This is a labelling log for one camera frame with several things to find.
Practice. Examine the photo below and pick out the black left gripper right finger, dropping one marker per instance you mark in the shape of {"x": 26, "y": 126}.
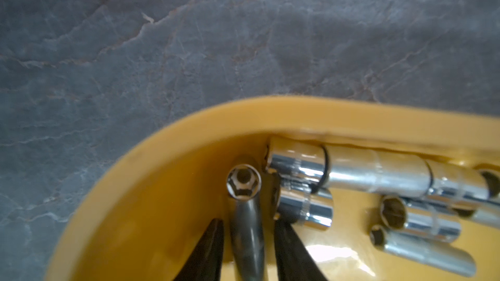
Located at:
{"x": 292, "y": 259}

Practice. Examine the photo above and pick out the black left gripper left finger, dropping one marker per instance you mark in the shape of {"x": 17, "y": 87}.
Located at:
{"x": 205, "y": 262}

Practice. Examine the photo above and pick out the chrome socket short lower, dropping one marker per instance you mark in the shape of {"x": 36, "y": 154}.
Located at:
{"x": 295, "y": 203}

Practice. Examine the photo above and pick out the yellow plastic storage box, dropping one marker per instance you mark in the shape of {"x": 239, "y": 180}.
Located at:
{"x": 143, "y": 218}

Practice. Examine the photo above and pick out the chrome socket short ribbed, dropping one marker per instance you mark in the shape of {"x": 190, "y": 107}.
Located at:
{"x": 296, "y": 161}

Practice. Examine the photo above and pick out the chrome socket bottom long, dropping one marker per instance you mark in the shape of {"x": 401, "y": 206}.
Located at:
{"x": 420, "y": 219}

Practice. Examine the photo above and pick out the chrome socket big central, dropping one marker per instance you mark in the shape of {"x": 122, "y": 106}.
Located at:
{"x": 375, "y": 171}

